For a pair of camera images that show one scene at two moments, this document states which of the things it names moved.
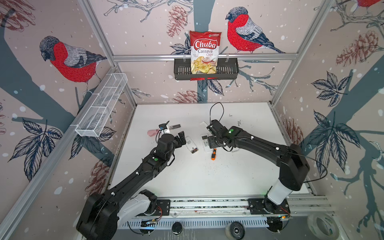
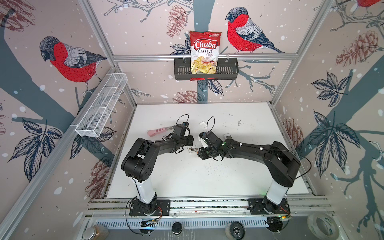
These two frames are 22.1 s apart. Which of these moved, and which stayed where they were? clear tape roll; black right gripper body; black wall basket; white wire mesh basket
Moved: black right gripper body
Stayed: clear tape roll; black wall basket; white wire mesh basket
